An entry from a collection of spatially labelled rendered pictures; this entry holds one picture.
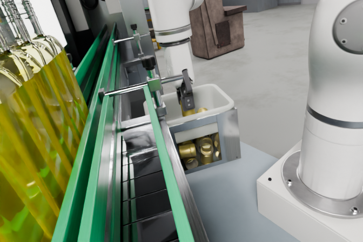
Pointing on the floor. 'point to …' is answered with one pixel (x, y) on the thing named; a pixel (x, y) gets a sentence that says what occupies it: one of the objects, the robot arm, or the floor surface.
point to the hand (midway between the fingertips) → (185, 99)
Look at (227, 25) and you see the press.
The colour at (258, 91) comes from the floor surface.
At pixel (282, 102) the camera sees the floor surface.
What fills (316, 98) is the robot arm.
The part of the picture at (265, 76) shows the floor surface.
